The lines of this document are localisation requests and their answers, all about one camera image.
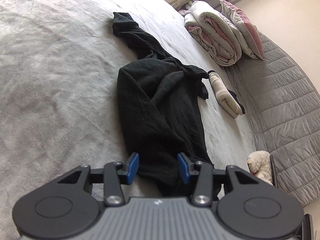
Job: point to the pink grey pillow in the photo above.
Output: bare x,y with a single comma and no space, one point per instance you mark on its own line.
246,27

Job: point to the small lilac cloth pile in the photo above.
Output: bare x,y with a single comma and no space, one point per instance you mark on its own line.
186,10

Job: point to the folded grey pink quilt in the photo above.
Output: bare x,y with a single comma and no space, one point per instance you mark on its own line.
212,30

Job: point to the black device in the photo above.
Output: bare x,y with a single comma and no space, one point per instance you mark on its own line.
308,227

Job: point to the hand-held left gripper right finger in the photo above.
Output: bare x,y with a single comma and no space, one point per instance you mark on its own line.
183,168

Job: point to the black shirt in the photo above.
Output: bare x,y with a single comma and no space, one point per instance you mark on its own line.
160,105

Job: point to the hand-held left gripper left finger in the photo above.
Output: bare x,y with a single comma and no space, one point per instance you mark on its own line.
132,167

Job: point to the folded beige navy garment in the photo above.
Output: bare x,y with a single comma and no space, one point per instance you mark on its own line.
226,97

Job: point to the white plush toy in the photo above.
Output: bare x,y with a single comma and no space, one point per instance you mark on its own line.
260,162

